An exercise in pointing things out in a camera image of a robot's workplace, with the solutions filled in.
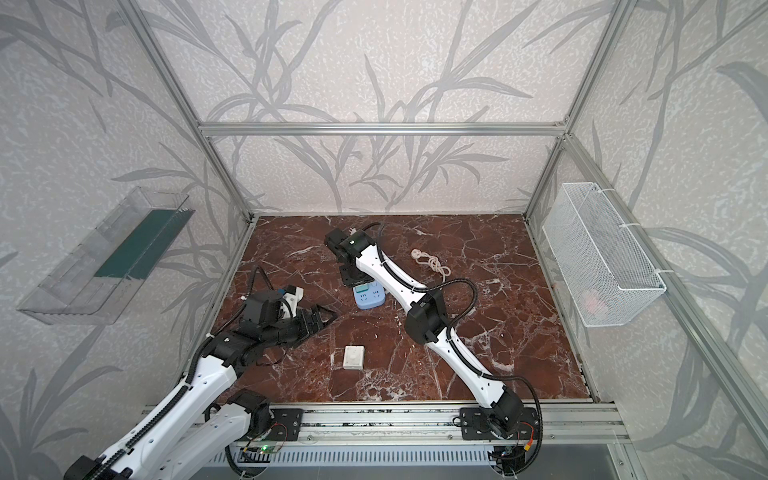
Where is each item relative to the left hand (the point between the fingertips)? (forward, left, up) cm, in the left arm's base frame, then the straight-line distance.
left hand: (332, 313), depth 77 cm
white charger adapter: (-7, -5, -12) cm, 15 cm away
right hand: (+18, -4, -9) cm, 21 cm away
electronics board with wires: (-28, +12, -14) cm, 33 cm away
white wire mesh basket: (0, -61, +21) cm, 65 cm away
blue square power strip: (+12, -8, -12) cm, 18 cm away
